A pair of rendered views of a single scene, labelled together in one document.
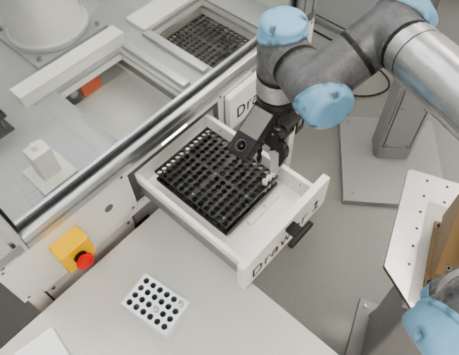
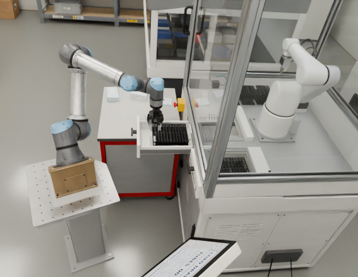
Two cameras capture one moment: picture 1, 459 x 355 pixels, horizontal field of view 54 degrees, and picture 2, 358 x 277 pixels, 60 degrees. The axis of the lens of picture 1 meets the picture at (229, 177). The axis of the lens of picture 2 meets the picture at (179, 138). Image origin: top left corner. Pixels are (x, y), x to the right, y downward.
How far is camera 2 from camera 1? 1.94 m
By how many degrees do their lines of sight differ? 72
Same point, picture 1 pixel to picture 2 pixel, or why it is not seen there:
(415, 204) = (108, 188)
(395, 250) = (105, 170)
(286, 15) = (156, 80)
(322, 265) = (140, 259)
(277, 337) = (121, 132)
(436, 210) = (100, 190)
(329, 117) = not seen: hidden behind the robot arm
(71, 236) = (182, 101)
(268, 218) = (147, 142)
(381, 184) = not seen: outside the picture
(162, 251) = not seen: hidden behind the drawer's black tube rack
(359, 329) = (106, 243)
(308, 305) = (133, 238)
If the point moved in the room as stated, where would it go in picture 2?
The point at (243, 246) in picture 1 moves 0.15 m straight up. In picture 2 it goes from (146, 132) to (146, 114)
